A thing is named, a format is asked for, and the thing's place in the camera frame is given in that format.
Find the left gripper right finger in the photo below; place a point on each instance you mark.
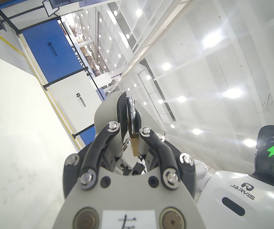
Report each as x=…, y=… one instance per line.
x=162, y=152

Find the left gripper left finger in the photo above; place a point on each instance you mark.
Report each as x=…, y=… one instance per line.
x=104, y=117

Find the silver and brass key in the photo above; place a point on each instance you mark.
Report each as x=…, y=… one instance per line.
x=131, y=110

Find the blue partition panel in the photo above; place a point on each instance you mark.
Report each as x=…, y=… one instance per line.
x=89, y=137
x=52, y=48

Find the white partition panel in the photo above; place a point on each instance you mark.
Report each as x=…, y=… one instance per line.
x=79, y=101

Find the robot body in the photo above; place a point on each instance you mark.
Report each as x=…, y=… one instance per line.
x=234, y=191

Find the black monitor stand frame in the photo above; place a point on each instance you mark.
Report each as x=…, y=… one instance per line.
x=10, y=20

